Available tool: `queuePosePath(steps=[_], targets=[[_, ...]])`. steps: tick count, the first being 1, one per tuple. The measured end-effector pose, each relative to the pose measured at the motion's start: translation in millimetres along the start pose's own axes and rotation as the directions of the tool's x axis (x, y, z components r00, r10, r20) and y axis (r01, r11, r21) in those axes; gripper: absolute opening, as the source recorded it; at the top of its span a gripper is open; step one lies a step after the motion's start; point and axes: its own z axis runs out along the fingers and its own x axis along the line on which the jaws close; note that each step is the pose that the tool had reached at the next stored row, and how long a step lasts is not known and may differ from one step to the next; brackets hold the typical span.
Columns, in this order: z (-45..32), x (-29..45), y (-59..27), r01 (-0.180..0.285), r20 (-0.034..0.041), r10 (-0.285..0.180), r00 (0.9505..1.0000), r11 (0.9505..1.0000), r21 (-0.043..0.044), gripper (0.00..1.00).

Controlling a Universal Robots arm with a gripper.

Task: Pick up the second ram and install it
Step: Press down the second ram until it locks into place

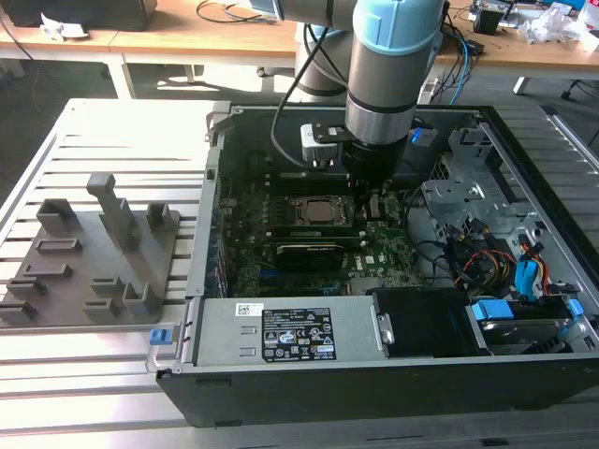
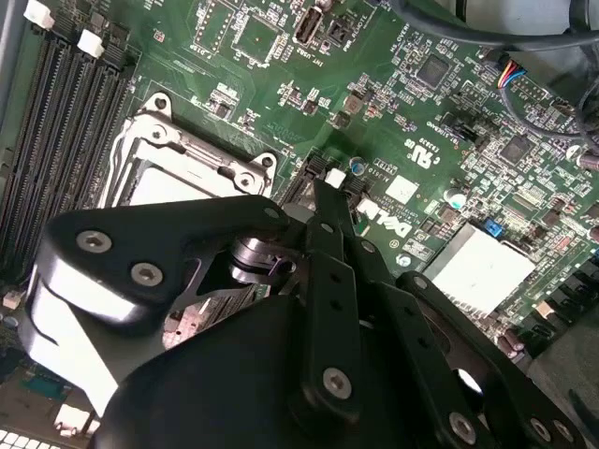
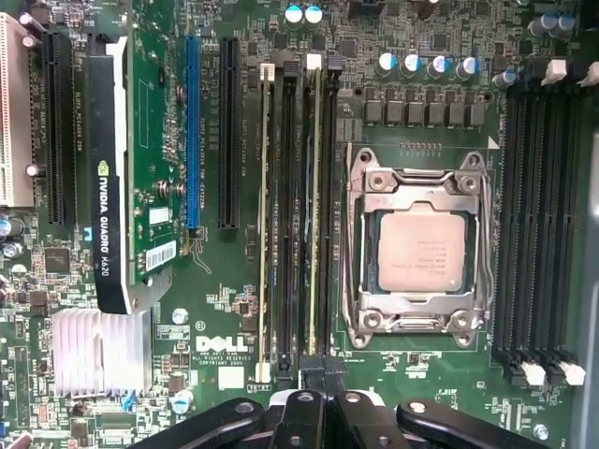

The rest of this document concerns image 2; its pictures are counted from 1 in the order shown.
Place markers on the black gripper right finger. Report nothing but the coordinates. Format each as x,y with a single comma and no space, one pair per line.
416,327

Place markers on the green RAM stick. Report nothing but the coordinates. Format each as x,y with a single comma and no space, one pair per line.
229,304

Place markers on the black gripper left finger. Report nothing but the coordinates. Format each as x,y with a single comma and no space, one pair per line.
117,243

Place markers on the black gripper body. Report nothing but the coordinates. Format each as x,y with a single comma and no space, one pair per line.
210,383

